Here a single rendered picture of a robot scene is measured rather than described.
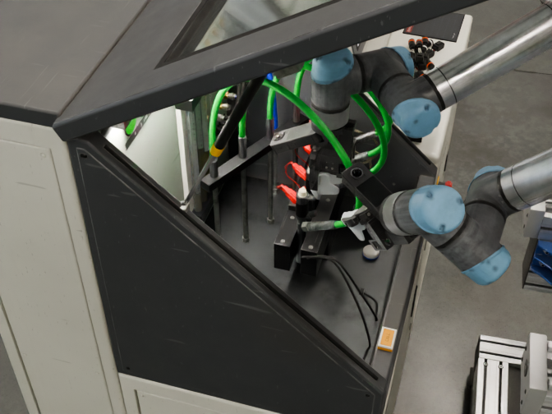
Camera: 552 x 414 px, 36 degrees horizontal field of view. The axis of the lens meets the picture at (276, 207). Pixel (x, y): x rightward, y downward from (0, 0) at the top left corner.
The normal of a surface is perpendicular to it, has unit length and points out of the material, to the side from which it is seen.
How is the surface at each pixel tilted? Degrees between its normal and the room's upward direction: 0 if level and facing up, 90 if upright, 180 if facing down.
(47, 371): 90
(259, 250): 0
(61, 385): 90
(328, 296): 0
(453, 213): 45
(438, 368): 0
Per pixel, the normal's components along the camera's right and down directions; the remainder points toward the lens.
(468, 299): 0.00, -0.73
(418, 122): 0.33, 0.65
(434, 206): 0.30, -0.06
